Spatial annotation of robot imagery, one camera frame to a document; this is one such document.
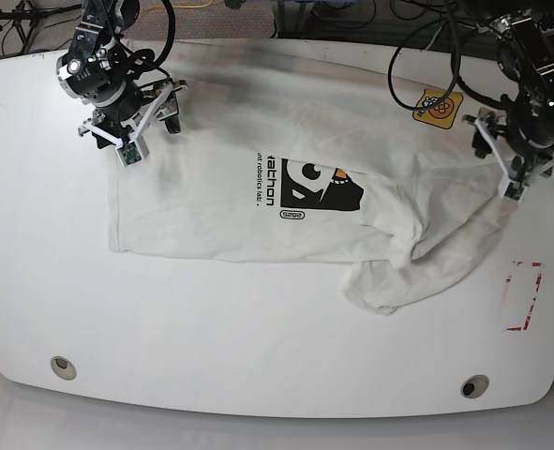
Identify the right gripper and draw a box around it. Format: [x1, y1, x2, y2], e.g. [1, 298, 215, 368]
[78, 80, 187, 149]

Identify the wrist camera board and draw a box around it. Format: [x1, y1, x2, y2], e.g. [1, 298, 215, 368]
[116, 142, 149, 167]
[499, 180, 528, 203]

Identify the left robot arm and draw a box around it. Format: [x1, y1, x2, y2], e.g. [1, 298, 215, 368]
[458, 1, 554, 202]

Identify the white cable on floor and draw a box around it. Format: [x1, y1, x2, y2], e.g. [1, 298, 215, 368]
[424, 22, 451, 52]

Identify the white printed T-shirt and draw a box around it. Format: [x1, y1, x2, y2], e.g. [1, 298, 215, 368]
[108, 42, 517, 315]

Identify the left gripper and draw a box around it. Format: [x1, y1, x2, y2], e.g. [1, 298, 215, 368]
[462, 110, 554, 198]

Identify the wrist camera board right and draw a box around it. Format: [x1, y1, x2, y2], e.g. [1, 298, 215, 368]
[116, 142, 149, 167]

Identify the table cable grommet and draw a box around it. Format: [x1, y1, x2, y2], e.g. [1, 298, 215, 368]
[51, 356, 77, 381]
[460, 374, 489, 399]

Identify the black tripod stand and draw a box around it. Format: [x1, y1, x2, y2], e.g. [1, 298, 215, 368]
[0, 1, 82, 55]

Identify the left table cable grommet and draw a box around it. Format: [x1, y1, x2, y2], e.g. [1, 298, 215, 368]
[51, 356, 77, 381]

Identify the right table cable grommet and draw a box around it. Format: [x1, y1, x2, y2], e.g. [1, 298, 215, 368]
[460, 374, 489, 399]

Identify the wrist camera board left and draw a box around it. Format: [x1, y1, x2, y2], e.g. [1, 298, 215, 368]
[499, 180, 528, 203]

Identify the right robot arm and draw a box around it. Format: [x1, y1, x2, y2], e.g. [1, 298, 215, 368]
[56, 1, 187, 161]

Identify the red tape rectangle marking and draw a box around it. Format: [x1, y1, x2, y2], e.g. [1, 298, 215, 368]
[501, 261, 544, 332]

